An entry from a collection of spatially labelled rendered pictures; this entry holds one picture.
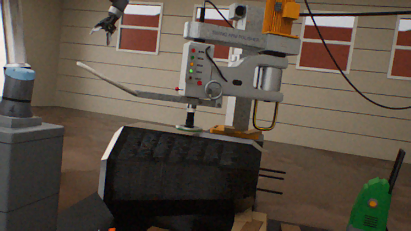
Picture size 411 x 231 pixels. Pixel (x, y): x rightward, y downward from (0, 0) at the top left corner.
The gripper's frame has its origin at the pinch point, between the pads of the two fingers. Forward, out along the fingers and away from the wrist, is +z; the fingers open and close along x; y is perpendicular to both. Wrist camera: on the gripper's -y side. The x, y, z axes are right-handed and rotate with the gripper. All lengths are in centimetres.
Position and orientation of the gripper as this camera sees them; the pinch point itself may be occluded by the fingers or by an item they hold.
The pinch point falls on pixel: (98, 40)
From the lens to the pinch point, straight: 246.0
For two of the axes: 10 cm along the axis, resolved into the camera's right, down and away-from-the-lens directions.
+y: 6.6, 3.4, -6.7
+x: 5.8, 3.4, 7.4
